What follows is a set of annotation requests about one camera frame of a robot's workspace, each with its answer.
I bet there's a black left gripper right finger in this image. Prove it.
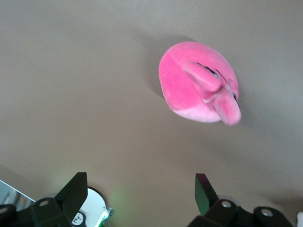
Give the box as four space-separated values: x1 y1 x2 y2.
187 173 294 227

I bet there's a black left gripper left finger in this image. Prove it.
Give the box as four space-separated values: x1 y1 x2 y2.
0 172 89 227

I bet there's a pink round plush toy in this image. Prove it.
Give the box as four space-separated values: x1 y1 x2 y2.
158 41 242 126

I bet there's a brown table cover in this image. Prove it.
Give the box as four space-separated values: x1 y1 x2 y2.
0 0 303 227

